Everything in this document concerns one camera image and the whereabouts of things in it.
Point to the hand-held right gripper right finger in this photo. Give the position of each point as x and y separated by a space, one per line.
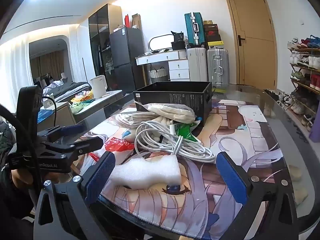
232 177

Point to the white vanity desk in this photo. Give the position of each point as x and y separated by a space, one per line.
178 66

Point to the red plastic packet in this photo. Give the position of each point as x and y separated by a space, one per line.
117 145

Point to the black refrigerator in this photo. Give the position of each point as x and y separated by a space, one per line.
127 55

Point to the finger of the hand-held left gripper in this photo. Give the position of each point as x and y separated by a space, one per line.
72 129
87 146

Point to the open cardboard box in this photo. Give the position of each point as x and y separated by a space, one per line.
136 21

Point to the black box red logo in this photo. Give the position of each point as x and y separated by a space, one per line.
212 35

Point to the teal suitcase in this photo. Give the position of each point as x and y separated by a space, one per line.
195 30

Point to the brown curtain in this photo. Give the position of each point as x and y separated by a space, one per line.
50 65

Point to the black yellow shoe box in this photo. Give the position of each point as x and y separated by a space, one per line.
215 44

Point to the grey side counter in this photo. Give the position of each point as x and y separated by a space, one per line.
100 105

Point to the brown cardboard shoe box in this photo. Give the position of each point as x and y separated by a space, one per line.
210 22

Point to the thin black shoe box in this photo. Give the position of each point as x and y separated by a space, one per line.
211 27

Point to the white curtain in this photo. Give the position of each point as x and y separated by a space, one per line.
12 67

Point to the pile of sneakers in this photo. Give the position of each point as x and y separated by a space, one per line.
280 97

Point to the white suitcase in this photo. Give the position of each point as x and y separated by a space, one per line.
197 65

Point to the rows of assorted shoes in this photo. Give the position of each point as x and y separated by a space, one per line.
305 61

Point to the green plastic bag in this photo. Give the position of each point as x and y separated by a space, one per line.
77 108

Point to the wooden shoe rack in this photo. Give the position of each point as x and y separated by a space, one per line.
305 85

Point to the yellow snack bag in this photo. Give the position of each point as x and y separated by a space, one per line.
83 96

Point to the oval mirror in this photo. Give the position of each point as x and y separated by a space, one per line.
162 42

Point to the person's left hand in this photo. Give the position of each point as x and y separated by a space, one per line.
21 180

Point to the green snack packet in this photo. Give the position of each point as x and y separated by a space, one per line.
186 132

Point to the person's left forearm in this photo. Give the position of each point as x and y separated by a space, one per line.
12 217

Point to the blue plastic bag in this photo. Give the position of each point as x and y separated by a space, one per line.
45 117

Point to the black bag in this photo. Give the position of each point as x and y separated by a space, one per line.
178 41

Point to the black cardboard box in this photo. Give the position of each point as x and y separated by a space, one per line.
175 97

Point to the white foam piece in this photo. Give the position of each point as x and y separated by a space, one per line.
150 170

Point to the wooden door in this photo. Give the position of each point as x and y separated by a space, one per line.
255 55

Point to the black glass wardrobe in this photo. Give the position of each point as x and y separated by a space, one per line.
100 30

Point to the woven laundry basket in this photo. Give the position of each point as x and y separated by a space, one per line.
157 76

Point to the bed with dark duvet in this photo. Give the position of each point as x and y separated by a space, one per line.
67 90

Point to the printed desk mat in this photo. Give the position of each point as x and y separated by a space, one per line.
225 135

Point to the white electric kettle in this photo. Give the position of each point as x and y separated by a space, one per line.
98 87

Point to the cream slipper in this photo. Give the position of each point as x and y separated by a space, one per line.
295 172
301 195

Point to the silver suitcase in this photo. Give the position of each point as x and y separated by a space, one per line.
217 65

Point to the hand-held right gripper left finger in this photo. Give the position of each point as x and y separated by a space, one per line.
100 175

